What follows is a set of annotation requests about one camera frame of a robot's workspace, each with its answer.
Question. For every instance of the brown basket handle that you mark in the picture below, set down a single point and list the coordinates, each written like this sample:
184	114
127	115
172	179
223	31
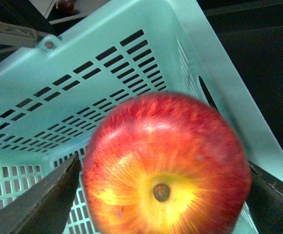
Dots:
16	37

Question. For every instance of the black front tray shelf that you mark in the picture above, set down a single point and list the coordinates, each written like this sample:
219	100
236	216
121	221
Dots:
251	32

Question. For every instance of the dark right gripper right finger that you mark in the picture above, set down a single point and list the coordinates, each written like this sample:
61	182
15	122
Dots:
263	211

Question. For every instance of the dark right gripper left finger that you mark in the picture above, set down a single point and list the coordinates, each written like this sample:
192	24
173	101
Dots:
45	207

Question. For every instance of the red apple on rear shelf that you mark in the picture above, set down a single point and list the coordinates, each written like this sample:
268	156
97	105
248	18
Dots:
65	6

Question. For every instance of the light green plastic basket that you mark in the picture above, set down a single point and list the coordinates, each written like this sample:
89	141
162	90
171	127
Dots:
55	95

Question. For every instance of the red yellow apple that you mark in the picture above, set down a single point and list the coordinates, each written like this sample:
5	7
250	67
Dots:
165	163

